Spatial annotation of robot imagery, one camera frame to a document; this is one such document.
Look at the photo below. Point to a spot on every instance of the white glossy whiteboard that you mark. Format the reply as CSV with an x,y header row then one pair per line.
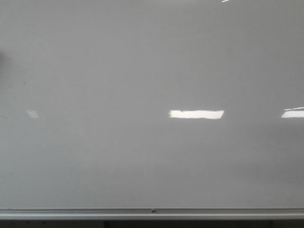
x,y
151,104

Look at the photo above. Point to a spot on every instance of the aluminium whiteboard tray rail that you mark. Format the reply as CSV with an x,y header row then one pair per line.
x,y
151,214

